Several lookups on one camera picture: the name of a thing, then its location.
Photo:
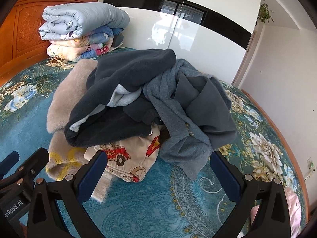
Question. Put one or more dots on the pink fleece garment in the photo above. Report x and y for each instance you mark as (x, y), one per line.
(293, 208)

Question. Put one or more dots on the dark grey fleece garment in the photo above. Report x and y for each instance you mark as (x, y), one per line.
(128, 69)

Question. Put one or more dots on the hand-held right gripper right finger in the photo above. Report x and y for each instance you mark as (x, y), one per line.
(224, 178)

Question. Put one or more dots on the beige cartoon print garment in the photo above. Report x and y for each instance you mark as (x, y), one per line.
(123, 163)

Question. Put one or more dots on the dark grey pillow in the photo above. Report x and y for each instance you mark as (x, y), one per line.
(117, 39)

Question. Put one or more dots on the folded light blue quilt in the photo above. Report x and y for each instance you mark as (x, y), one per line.
(86, 17)

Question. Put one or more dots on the wooden bed frame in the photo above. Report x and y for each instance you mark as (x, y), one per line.
(24, 29)

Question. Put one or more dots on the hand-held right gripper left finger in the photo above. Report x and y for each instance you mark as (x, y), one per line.
(92, 176)

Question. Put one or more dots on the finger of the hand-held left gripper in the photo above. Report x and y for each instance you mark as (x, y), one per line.
(10, 160)
(34, 162)

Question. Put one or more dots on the wooden door frame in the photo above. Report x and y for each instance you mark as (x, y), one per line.
(244, 59)

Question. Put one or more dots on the white wardrobe with black band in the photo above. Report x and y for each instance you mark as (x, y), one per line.
(210, 42)

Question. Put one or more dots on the wall socket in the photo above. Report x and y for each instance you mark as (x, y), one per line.
(310, 164)

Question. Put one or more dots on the beige fluffy garment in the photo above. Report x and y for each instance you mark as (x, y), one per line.
(66, 99)

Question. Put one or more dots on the green potted plant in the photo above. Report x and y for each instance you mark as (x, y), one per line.
(265, 13)

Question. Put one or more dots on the folded floral quilt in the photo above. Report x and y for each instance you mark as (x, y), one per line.
(74, 48)

